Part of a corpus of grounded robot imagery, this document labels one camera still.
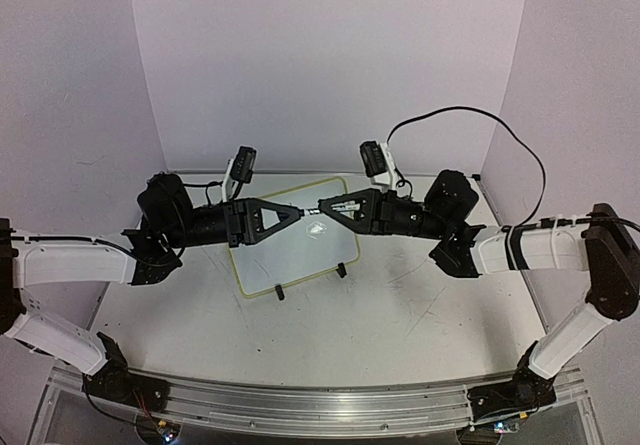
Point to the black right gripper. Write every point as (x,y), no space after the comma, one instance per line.
(372,217)

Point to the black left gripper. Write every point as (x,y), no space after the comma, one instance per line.
(247,226)

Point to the white whiteboard marker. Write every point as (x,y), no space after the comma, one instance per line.
(348,209)

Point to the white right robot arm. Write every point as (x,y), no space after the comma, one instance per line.
(597,243)

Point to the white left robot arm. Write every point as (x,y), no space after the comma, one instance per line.
(170,225)

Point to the black whiteboard stand foot right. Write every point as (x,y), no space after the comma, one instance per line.
(341,270)

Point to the black whiteboard stand foot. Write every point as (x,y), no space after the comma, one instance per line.
(279,292)
(341,270)

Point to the yellow-framed whiteboard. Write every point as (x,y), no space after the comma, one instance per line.
(313,246)

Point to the black whiteboard stand foot left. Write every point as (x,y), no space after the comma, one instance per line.
(279,292)

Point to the left circuit board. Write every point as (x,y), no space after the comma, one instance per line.
(156,431)

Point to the circuit board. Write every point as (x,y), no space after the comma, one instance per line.
(507,426)
(156,431)

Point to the right circuit board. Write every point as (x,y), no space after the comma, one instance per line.
(507,426)

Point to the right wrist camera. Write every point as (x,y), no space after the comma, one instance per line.
(379,165)

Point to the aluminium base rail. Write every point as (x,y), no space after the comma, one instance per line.
(325,412)

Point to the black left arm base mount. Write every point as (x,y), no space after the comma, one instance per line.
(115,382)

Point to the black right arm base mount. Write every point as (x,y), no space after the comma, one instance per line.
(525,391)

